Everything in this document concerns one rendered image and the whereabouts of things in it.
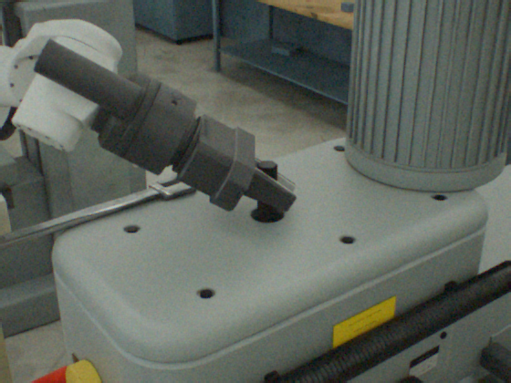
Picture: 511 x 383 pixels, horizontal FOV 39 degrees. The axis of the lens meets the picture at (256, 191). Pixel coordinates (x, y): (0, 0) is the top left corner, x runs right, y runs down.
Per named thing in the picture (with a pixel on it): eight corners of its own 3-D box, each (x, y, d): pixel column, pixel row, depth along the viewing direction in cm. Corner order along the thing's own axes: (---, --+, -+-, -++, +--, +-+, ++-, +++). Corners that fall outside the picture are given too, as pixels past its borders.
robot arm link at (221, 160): (222, 182, 85) (130, 135, 83) (263, 116, 82) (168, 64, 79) (216, 237, 74) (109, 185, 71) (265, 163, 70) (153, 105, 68)
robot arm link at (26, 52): (97, 129, 72) (36, 119, 82) (136, 52, 74) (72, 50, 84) (44, 96, 68) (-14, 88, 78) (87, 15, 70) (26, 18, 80)
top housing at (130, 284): (161, 491, 67) (149, 355, 59) (49, 343, 85) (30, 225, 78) (487, 308, 91) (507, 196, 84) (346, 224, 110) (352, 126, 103)
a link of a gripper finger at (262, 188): (284, 212, 79) (234, 187, 78) (299, 191, 78) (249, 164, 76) (285, 220, 78) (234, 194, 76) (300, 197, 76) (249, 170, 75)
